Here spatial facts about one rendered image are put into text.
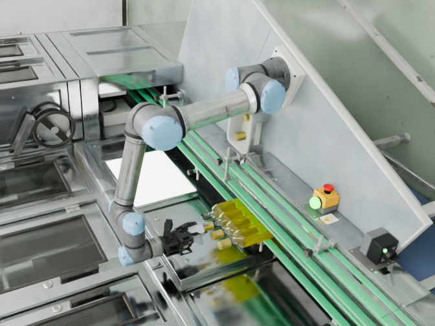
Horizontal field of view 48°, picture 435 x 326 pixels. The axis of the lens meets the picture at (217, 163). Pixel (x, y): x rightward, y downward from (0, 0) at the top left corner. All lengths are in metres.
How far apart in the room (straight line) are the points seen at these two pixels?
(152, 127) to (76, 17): 4.00
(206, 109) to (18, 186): 1.18
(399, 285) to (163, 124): 0.90
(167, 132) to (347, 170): 0.67
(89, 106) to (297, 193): 1.25
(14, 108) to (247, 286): 1.42
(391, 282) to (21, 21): 4.46
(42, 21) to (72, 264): 3.68
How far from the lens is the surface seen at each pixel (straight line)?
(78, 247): 2.13
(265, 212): 1.97
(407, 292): 1.69
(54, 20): 5.43
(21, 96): 2.59
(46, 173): 2.58
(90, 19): 5.53
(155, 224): 2.15
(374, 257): 1.72
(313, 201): 1.85
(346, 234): 1.82
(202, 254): 2.03
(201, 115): 1.63
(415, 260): 1.85
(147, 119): 1.58
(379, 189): 1.74
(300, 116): 1.97
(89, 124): 2.73
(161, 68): 2.74
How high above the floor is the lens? 1.96
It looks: 27 degrees down
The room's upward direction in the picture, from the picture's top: 104 degrees counter-clockwise
